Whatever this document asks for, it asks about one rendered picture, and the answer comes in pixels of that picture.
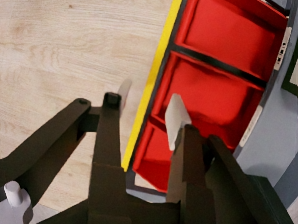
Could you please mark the dark green box with orange grips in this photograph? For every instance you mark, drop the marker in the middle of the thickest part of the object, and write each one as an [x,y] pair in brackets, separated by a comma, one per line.
[290,82]

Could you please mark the red open bin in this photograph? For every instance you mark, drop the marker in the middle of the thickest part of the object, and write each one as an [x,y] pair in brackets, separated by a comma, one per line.
[216,102]
[155,164]
[247,33]

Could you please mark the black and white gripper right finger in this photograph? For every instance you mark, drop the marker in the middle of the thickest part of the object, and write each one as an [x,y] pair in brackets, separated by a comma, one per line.
[235,200]

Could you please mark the yellow rail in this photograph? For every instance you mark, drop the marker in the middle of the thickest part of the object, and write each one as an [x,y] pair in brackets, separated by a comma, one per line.
[151,80]

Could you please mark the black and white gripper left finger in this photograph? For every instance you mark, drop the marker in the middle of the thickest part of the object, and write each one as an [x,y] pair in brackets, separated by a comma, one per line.
[28,171]

